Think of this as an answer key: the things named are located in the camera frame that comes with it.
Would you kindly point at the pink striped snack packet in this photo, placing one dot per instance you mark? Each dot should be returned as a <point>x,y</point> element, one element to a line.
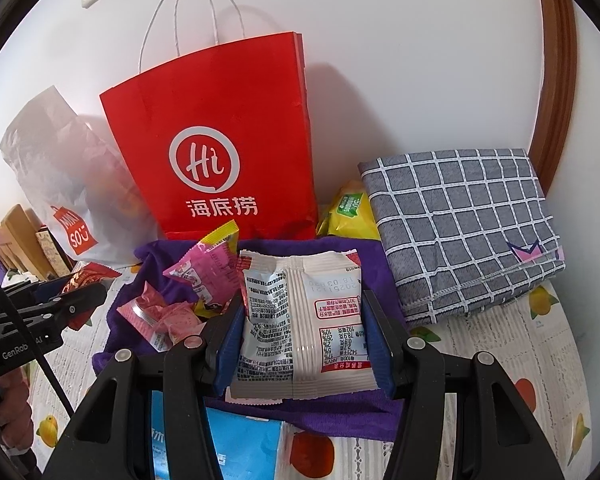
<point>142,312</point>

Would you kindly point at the fruit print table cover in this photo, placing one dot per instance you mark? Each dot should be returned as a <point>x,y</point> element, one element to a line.
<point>480,340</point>

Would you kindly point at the brown wooden door frame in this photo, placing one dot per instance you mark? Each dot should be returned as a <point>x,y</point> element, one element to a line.
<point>555,85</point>

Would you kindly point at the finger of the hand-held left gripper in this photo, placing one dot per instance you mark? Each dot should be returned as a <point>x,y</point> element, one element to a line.
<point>50,291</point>
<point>80,305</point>

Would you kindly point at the framed picture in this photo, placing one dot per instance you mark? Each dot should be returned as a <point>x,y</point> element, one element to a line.
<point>52,255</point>

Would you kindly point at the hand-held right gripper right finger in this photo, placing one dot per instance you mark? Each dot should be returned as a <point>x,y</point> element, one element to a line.
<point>380,355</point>

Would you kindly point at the purple towel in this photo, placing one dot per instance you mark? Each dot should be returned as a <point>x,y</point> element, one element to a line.
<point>330,412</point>

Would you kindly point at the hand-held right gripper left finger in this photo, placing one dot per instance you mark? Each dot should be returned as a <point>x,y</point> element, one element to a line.
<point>227,360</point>

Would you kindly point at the person's left hand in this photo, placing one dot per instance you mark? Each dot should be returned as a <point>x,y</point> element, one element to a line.
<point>10,410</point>

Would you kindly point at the magenta yellow snack packet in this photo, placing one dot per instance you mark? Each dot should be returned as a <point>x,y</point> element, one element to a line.
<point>205,270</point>

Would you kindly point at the grey checked folded cloth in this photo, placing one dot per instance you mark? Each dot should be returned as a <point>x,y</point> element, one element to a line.
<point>455,230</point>

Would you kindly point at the red paper bag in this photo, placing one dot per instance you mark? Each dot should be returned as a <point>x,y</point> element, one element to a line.
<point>205,120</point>

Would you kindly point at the wooden headboard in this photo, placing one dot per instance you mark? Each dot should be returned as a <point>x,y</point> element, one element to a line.
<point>15,230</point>

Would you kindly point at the blue tissue pack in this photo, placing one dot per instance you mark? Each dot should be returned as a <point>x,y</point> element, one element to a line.
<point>240,445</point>

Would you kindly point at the yellow green wipes pack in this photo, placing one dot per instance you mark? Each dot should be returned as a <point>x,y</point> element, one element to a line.
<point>347,215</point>

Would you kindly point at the white red snack packet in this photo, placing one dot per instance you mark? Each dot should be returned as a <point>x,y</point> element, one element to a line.
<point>300,320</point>

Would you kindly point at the white plastic shopping bag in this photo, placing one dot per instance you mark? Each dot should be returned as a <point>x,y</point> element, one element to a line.
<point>55,160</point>

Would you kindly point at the pale pink snack packet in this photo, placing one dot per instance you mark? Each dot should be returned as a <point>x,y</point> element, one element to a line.
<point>180,322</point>

